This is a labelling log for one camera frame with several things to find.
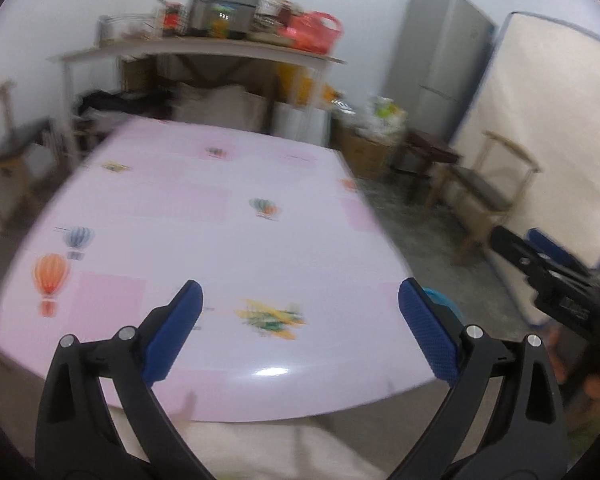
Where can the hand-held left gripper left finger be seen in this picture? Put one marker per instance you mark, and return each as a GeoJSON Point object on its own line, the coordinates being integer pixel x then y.
{"type": "Point", "coordinates": [175, 330]}

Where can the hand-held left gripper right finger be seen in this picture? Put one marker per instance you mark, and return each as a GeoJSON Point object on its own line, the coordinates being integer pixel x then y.
{"type": "Point", "coordinates": [430, 335]}

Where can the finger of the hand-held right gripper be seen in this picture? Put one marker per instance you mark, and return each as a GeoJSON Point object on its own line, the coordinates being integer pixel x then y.
{"type": "Point", "coordinates": [512, 250]}
{"type": "Point", "coordinates": [550, 245]}

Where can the wooden chair with grey seat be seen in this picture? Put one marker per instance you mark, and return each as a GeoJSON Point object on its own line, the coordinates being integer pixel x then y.
{"type": "Point", "coordinates": [480, 190]}

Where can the white mattress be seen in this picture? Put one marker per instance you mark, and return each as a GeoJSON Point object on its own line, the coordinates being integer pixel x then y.
{"type": "Point", "coordinates": [555, 135]}

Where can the dark wooden side table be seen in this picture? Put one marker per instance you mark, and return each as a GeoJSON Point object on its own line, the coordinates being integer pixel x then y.
{"type": "Point", "coordinates": [430, 142]}

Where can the cardboard box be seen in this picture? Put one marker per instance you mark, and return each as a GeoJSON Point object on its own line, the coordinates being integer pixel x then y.
{"type": "Point", "coordinates": [365, 155]}

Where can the white plastic bag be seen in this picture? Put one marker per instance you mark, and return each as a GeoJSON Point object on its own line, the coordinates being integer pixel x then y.
{"type": "Point", "coordinates": [385, 115]}

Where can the grey refrigerator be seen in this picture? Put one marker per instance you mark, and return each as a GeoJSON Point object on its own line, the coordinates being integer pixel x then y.
{"type": "Point", "coordinates": [445, 50]}

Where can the beige sack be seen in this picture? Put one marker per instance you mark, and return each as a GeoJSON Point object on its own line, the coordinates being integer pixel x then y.
{"type": "Point", "coordinates": [215, 105]}

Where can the black bag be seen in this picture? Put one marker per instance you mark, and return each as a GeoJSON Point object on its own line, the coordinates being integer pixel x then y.
{"type": "Point", "coordinates": [97, 102]}

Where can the white plastic box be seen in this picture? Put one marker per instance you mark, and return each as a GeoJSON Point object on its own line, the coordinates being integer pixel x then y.
{"type": "Point", "coordinates": [302, 122]}

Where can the wooden chair with black seat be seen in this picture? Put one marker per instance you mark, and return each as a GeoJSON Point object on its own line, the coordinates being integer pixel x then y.
{"type": "Point", "coordinates": [25, 132]}

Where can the yellow plastic bag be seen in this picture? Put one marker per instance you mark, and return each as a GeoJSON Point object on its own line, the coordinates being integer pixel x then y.
{"type": "Point", "coordinates": [305, 85]}

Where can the long white side table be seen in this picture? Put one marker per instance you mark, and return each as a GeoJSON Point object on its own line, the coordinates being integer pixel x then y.
{"type": "Point", "coordinates": [205, 47]}

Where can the red plastic bag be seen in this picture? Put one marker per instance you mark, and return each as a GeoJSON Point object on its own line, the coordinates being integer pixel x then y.
{"type": "Point", "coordinates": [312, 30]}

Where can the red labelled jar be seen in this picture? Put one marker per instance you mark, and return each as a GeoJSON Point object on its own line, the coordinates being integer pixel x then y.
{"type": "Point", "coordinates": [171, 19]}

